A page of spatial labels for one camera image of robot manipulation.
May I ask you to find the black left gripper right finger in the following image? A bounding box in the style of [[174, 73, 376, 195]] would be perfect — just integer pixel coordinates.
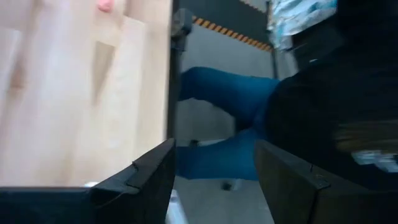
[[254, 139, 332, 224]]

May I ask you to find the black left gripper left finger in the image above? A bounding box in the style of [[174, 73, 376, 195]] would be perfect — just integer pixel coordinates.
[[89, 138, 177, 224]]

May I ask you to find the salmon pink medicine bottle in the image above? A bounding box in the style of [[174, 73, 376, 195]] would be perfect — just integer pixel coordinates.
[[96, 0, 115, 13]]

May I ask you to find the person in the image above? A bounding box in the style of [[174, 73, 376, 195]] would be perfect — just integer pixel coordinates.
[[177, 46, 398, 190]]

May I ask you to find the grey blue crumpled cloth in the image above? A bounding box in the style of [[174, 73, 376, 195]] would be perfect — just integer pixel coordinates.
[[267, 0, 338, 52]]

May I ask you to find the black hazard-striped floor mat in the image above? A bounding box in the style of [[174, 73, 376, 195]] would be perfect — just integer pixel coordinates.
[[178, 0, 274, 54]]

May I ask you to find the black aluminium table frame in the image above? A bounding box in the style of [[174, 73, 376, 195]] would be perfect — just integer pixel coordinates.
[[166, 0, 184, 141]]

